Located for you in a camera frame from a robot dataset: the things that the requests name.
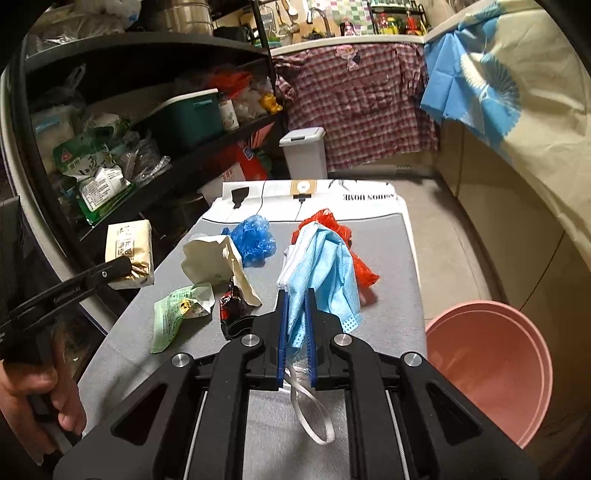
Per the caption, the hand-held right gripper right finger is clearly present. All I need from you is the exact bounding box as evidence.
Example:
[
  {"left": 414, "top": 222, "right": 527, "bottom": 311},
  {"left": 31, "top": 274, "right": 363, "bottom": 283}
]
[{"left": 305, "top": 287, "right": 539, "bottom": 480}]

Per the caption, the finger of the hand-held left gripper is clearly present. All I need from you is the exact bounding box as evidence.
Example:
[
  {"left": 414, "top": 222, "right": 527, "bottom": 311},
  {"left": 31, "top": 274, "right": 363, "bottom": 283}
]
[{"left": 7, "top": 255, "right": 134, "bottom": 325}]

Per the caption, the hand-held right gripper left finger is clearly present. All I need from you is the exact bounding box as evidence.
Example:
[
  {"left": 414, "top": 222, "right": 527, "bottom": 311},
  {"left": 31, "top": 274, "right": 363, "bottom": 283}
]
[{"left": 53, "top": 288, "right": 289, "bottom": 480}]

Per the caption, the black snack wrapper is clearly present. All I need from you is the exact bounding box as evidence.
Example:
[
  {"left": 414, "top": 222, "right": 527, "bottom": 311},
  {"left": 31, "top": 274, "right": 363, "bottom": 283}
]
[{"left": 219, "top": 283, "right": 256, "bottom": 341}]

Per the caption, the blue face mask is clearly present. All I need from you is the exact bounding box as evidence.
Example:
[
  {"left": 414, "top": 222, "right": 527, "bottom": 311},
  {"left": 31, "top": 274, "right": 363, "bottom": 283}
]
[{"left": 276, "top": 220, "right": 364, "bottom": 445}]

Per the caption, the red plastic bag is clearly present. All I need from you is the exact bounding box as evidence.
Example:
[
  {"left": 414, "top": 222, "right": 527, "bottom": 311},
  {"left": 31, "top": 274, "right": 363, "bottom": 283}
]
[{"left": 291, "top": 209, "right": 382, "bottom": 292}]

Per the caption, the green snack wrapper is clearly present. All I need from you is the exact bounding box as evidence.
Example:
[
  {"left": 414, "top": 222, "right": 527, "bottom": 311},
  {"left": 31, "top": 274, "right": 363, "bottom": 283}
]
[{"left": 150, "top": 282, "right": 216, "bottom": 355}]

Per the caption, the cream paper bag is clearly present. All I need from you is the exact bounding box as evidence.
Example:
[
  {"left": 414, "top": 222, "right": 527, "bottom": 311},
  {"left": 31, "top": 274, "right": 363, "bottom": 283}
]
[{"left": 182, "top": 234, "right": 263, "bottom": 308}]

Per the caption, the pink plastic basin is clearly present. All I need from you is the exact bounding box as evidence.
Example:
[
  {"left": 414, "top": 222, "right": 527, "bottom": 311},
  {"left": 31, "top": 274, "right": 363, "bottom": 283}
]
[{"left": 425, "top": 300, "right": 554, "bottom": 450}]

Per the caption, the white lidded trash bin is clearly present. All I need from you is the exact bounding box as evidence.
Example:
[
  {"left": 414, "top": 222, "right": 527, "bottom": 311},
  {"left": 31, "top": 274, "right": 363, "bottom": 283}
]
[{"left": 279, "top": 127, "right": 329, "bottom": 181}]

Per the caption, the person's left hand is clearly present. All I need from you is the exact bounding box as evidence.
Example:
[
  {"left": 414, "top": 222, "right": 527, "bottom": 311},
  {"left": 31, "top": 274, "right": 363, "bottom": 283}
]
[{"left": 0, "top": 357, "right": 88, "bottom": 466}]

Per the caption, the green white rice bag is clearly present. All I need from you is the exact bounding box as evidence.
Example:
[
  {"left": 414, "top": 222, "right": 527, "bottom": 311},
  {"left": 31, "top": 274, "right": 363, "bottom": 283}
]
[{"left": 52, "top": 134, "right": 136, "bottom": 226}]

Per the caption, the blue plastic shoe cover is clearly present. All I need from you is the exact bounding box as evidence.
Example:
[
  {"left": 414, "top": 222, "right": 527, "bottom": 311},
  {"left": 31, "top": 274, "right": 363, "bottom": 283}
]
[{"left": 222, "top": 215, "right": 278, "bottom": 269}]

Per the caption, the grey ironing board table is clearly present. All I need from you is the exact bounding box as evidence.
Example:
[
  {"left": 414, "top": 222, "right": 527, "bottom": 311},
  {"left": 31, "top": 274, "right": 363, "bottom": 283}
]
[{"left": 76, "top": 178, "right": 428, "bottom": 480}]

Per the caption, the red food package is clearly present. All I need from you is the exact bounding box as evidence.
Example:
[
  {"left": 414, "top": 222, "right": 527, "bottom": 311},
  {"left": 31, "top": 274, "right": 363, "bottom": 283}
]
[{"left": 237, "top": 138, "right": 269, "bottom": 182}]

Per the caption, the green storage box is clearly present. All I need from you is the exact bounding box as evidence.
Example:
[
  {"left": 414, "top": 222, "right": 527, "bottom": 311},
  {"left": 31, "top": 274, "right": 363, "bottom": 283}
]
[{"left": 147, "top": 88, "right": 227, "bottom": 149}]

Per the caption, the black metal shelf rack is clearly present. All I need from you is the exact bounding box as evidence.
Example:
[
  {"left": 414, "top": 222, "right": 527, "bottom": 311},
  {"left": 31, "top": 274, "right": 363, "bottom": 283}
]
[{"left": 9, "top": 0, "right": 289, "bottom": 243}]

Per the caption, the red plaid shirt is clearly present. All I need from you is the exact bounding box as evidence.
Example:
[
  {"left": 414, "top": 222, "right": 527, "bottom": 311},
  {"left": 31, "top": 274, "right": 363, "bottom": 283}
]
[{"left": 274, "top": 43, "right": 440, "bottom": 172}]

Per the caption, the orange plastic bag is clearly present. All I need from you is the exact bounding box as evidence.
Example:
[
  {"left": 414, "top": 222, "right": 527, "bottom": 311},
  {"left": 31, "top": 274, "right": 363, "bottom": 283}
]
[{"left": 209, "top": 69, "right": 253, "bottom": 99}]

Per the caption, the white plastic bag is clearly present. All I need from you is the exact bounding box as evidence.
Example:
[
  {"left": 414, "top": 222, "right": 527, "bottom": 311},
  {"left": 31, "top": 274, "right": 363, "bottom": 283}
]
[{"left": 25, "top": 0, "right": 142, "bottom": 43}]

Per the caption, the steel pot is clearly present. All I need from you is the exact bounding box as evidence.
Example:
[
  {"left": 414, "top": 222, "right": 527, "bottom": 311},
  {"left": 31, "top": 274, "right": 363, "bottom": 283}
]
[{"left": 156, "top": 0, "right": 219, "bottom": 36}]

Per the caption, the chrome kitchen faucet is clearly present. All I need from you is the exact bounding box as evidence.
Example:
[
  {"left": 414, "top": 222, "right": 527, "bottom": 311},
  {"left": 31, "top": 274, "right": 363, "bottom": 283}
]
[{"left": 307, "top": 6, "right": 331, "bottom": 38}]

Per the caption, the row of condiment bottles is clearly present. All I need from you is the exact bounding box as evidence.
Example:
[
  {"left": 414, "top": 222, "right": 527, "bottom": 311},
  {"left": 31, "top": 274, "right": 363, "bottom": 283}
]
[{"left": 373, "top": 10, "right": 426, "bottom": 36}]

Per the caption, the beige blue floral sheet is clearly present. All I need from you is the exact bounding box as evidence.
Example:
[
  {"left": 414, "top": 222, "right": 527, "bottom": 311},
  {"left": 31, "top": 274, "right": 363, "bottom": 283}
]
[{"left": 419, "top": 0, "right": 591, "bottom": 354}]

